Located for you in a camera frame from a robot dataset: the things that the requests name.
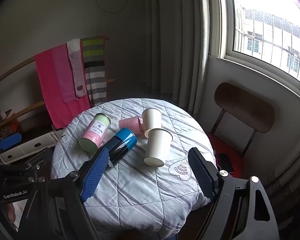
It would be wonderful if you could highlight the wooden towel rack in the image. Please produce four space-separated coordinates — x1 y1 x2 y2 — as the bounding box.
0 35 115 133

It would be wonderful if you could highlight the white paper cup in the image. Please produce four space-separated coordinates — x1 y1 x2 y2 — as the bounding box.
143 128 173 167
142 108 162 133

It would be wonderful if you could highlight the grey curtain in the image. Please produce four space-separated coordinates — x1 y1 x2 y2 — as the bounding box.
142 0 211 114

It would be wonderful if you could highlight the quilted striped tablecloth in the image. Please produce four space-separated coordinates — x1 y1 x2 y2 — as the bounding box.
51 98 218 233

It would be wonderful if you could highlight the white framed window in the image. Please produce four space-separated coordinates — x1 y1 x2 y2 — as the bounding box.
216 0 300 91

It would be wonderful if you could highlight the white knitted cloth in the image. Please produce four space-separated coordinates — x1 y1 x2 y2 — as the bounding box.
66 38 87 98

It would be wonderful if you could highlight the wooden back chair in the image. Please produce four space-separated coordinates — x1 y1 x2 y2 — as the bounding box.
206 82 276 180

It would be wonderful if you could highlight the person's left hand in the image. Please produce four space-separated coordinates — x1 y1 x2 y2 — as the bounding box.
6 202 17 224

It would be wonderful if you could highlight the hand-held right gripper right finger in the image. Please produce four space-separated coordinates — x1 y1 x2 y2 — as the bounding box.
188 147 280 240

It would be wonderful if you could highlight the red seat cushion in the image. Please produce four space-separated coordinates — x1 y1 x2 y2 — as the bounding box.
206 132 245 178

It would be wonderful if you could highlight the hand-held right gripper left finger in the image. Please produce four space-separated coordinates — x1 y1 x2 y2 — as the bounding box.
17 146 110 240

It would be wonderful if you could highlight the black phone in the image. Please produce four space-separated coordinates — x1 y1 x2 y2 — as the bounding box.
217 153 234 174

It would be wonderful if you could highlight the grey and green striped cloth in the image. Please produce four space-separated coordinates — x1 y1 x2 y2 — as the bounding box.
80 37 108 107

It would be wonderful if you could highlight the white plastic tray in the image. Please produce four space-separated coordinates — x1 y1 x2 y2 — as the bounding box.
0 131 59 165

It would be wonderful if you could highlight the light pink towel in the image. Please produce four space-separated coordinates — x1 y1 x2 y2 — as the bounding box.
52 47 75 103

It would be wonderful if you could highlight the pink and green canister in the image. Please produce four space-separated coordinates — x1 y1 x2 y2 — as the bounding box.
79 113 112 153

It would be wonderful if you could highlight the hot pink towel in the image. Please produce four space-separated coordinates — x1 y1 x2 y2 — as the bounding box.
35 44 91 129

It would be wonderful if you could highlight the orange box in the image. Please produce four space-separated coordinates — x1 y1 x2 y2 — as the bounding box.
0 120 22 137

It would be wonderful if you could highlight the pink paper cup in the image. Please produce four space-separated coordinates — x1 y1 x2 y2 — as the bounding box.
119 117 143 137

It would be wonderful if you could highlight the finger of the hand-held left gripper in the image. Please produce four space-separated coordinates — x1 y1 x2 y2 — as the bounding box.
0 133 23 153

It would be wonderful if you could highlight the blue and black can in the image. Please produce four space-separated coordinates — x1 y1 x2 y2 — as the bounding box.
104 127 137 165

